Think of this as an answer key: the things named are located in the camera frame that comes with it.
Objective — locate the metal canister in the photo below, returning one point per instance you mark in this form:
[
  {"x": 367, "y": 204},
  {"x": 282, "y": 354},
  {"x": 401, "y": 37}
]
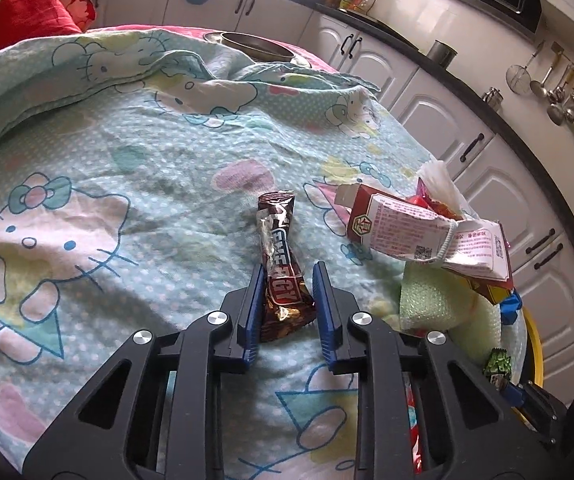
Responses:
[{"x": 442, "y": 54}]

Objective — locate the metal basin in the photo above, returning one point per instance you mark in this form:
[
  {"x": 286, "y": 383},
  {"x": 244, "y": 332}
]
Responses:
[{"x": 257, "y": 47}]

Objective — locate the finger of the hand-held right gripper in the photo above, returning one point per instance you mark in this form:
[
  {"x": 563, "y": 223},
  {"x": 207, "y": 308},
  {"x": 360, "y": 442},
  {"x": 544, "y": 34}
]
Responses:
[{"x": 542, "y": 410}]

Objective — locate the small green candy wrapper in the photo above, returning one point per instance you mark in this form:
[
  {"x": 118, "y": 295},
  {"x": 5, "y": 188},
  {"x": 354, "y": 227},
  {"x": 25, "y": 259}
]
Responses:
[{"x": 497, "y": 367}]

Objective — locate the row of condiment bottles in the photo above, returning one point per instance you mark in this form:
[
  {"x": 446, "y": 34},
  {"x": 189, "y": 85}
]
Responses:
[{"x": 349, "y": 0}]

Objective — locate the white ribbed plastic wrapper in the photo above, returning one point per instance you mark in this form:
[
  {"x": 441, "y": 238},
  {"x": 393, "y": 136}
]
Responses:
[{"x": 439, "y": 182}]

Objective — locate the green bubble wrap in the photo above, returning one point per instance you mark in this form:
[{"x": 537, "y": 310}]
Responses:
[{"x": 432, "y": 295}]

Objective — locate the pink snack wrapper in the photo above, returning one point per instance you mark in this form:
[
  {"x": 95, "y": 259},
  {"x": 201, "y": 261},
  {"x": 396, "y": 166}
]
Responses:
[{"x": 422, "y": 187}]

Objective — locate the cat print blanket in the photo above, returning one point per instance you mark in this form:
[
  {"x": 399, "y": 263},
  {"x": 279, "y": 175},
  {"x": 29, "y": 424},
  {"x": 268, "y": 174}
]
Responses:
[{"x": 117, "y": 260}]

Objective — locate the row of hanging kitchen utensils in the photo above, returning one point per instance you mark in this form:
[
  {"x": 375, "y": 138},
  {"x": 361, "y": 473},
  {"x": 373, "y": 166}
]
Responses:
[{"x": 559, "y": 105}]

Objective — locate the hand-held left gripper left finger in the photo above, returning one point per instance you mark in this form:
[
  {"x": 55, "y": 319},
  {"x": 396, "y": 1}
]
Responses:
[{"x": 253, "y": 320}]

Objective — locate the yellow plastic bin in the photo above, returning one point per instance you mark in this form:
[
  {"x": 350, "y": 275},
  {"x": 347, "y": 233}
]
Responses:
[{"x": 537, "y": 355}]

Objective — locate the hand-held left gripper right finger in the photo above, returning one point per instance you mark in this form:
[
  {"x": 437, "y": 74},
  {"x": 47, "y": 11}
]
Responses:
[{"x": 324, "y": 320}]

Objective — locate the brown snack bar wrapper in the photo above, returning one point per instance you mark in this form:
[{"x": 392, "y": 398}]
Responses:
[{"x": 277, "y": 240}]

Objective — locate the blue plastic piece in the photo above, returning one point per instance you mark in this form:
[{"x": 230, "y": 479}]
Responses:
[{"x": 512, "y": 305}]

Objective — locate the crushed red white carton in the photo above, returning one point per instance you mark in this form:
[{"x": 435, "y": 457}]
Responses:
[{"x": 397, "y": 225}]

